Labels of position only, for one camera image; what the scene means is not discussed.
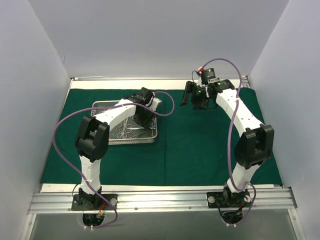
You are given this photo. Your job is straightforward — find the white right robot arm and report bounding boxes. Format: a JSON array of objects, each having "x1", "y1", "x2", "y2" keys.
[{"x1": 180, "y1": 67, "x2": 275, "y2": 207}]

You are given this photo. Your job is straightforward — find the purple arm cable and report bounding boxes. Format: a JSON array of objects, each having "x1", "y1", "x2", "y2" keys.
[
  {"x1": 52, "y1": 91, "x2": 175, "y2": 229},
  {"x1": 202, "y1": 57, "x2": 256, "y2": 225}
]

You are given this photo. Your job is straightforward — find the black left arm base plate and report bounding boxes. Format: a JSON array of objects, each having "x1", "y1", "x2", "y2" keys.
[{"x1": 71, "y1": 193, "x2": 118, "y2": 211}]

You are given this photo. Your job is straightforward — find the metal mesh instrument tray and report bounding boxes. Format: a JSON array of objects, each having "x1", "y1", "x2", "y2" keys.
[{"x1": 91, "y1": 99, "x2": 158, "y2": 145}]

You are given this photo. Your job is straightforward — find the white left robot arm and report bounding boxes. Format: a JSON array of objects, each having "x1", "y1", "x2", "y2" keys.
[{"x1": 75, "y1": 87, "x2": 162, "y2": 210}]

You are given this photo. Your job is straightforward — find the steel hemostat clamp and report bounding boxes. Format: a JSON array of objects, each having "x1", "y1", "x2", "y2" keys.
[{"x1": 125, "y1": 127, "x2": 141, "y2": 133}]

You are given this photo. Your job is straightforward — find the aluminium front rail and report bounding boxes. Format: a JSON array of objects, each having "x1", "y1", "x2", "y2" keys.
[{"x1": 28, "y1": 187, "x2": 297, "y2": 214}]

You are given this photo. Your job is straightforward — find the steel forceps long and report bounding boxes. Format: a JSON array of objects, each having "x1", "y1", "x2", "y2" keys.
[{"x1": 118, "y1": 118, "x2": 132, "y2": 139}]

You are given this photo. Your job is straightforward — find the green surgical cloth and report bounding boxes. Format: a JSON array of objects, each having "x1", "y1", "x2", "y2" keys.
[{"x1": 39, "y1": 87, "x2": 283, "y2": 186}]

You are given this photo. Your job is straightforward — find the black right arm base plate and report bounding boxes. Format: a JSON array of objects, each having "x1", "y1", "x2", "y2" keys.
[{"x1": 206, "y1": 189, "x2": 252, "y2": 208}]

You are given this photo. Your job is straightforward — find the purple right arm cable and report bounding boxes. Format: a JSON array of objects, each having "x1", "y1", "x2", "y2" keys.
[{"x1": 202, "y1": 57, "x2": 256, "y2": 225}]

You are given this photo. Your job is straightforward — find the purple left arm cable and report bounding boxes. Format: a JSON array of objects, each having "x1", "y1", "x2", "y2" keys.
[{"x1": 52, "y1": 91, "x2": 175, "y2": 229}]

